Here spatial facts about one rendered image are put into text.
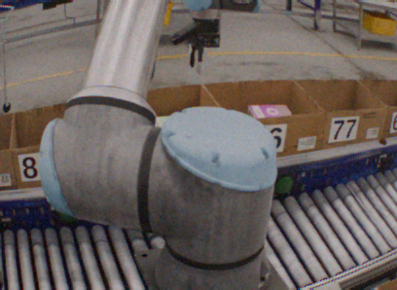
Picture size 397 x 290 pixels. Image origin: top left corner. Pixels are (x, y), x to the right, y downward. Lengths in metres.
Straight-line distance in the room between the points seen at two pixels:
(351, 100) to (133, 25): 1.69
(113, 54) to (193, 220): 0.27
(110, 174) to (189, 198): 0.11
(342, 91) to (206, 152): 1.70
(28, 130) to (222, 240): 1.34
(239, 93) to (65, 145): 1.39
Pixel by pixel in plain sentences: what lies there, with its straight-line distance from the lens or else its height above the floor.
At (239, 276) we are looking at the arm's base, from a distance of 0.74.
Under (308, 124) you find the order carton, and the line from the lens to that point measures 1.87.
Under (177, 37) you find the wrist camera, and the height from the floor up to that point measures 1.32.
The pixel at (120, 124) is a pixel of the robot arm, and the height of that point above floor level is 1.53.
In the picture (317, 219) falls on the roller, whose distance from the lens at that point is 1.84.
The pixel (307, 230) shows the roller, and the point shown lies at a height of 0.75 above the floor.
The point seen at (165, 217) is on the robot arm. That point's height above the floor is 1.44.
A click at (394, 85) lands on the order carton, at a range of 2.53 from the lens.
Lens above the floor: 1.87
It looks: 31 degrees down
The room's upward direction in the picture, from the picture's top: 3 degrees clockwise
